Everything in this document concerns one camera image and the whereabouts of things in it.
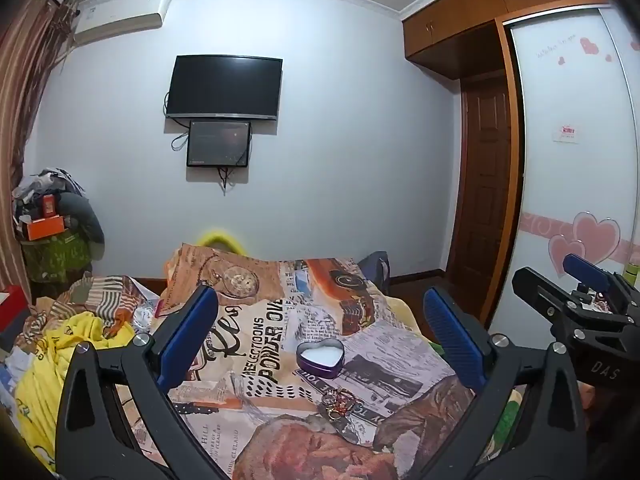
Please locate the dark blue bag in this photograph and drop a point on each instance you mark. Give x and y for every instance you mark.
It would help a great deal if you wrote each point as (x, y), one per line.
(375, 270)

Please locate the yellow cloth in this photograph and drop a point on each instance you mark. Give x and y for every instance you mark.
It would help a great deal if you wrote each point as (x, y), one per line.
(45, 375)

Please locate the black wall television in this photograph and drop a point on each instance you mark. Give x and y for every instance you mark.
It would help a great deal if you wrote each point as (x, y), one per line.
(222, 87)

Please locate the white label sticker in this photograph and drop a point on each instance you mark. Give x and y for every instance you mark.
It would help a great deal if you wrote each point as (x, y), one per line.
(567, 132)

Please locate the orange box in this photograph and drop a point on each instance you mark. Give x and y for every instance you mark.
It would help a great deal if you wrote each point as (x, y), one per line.
(45, 227)

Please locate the purple heart-shaped tin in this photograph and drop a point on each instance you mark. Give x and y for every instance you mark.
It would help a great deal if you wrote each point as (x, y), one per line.
(320, 357)

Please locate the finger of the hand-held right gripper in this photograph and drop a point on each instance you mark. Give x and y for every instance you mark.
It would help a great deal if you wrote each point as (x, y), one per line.
(587, 270)
(600, 330)

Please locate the printed blanket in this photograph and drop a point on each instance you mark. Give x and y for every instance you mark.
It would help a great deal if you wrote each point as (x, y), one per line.
(280, 310)

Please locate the pile of clothes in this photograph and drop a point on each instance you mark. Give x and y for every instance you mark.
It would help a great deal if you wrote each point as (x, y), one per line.
(45, 182)

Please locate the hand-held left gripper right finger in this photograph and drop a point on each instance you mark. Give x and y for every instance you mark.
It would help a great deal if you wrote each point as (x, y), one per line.
(452, 340)

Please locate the brown striped curtain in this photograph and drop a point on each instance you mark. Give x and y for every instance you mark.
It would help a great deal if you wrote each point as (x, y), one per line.
(20, 110)

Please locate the green bag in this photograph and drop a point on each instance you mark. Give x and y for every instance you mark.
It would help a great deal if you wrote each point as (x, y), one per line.
(55, 260)

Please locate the white air conditioner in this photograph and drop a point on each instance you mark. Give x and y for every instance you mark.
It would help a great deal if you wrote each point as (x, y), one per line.
(120, 15)

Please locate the yellow plush toy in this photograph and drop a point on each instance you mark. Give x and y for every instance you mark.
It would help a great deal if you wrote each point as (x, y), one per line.
(220, 237)

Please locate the large red box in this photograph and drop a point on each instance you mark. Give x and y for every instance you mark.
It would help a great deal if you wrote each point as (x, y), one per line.
(12, 310)

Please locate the striped orange blanket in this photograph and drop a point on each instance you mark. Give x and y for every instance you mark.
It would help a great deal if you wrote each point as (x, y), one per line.
(95, 300)

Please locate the small red box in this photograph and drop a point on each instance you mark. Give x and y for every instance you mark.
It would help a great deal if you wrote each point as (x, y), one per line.
(48, 206)

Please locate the brown wooden door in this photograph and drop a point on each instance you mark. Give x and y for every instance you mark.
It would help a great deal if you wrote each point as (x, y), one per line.
(482, 185)

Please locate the small black wall monitor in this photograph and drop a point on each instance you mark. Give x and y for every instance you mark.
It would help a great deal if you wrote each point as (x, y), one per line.
(218, 142)

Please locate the wooden overhead cabinet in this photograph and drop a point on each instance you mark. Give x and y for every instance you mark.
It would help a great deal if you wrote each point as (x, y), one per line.
(450, 25)

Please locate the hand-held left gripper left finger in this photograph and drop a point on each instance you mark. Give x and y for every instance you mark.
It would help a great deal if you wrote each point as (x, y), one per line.
(187, 340)

